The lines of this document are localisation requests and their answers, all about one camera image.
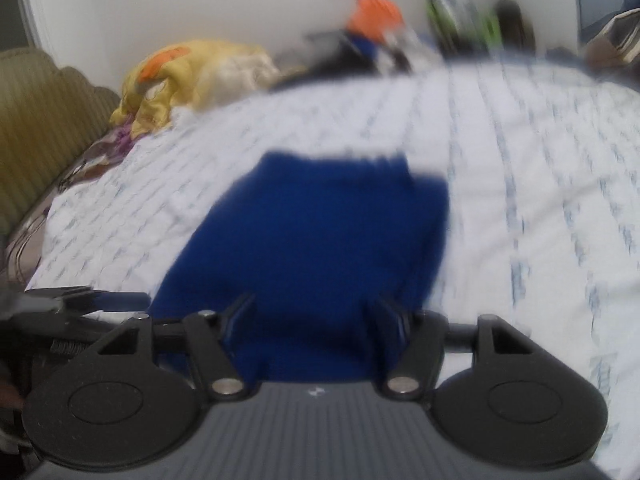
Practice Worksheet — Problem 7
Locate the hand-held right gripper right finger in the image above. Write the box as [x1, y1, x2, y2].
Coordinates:
[371, 296, 537, 403]

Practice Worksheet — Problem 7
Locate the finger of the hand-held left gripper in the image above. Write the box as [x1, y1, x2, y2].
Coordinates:
[23, 285, 153, 314]

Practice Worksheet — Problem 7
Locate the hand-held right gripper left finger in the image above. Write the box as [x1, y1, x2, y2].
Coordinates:
[94, 293, 257, 403]

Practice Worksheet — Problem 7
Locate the blue garment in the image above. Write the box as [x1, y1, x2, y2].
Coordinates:
[147, 149, 452, 385]

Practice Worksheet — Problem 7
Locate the purple patterned cloth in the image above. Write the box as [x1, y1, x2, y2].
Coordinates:
[59, 125, 137, 187]

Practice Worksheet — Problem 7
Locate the white printed bed sheet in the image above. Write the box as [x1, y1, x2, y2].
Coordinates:
[31, 57, 640, 480]

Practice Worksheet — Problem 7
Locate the olive ribbed sofa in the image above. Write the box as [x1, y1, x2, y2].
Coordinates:
[0, 49, 122, 242]

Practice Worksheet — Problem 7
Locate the yellow crumpled cloth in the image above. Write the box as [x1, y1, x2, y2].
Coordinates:
[109, 39, 282, 140]

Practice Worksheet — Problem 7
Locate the clear plastic bag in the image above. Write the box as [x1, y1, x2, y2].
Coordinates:
[379, 27, 437, 75]

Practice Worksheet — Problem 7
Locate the black cloth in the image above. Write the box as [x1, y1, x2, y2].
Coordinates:
[272, 30, 382, 92]

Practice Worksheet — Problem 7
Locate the green bottle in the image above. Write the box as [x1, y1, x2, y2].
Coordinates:
[424, 0, 502, 57]

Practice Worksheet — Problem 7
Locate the window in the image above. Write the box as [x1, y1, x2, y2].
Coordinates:
[0, 0, 40, 52]

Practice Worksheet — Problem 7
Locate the orange bag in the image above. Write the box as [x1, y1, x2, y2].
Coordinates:
[346, 0, 406, 42]

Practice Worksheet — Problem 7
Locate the dark brown object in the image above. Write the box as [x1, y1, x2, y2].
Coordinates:
[492, 0, 537, 56]

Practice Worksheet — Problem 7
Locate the tan cloth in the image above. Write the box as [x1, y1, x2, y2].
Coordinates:
[582, 7, 640, 79]

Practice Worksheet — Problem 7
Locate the dark framed screen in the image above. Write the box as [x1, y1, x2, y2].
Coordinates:
[574, 0, 630, 47]

